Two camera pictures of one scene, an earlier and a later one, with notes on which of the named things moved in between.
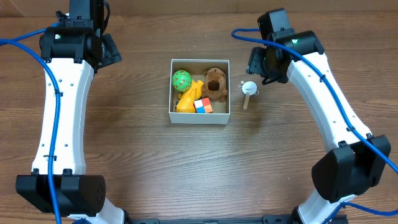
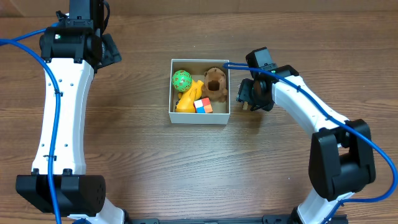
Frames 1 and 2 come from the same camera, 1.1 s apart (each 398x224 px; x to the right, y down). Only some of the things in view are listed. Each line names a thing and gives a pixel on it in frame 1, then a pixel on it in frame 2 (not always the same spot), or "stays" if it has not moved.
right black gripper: x=255 y=62 -> x=243 y=94
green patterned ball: x=181 y=80 stays
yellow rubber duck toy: x=185 y=102 stays
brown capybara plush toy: x=214 y=84 stays
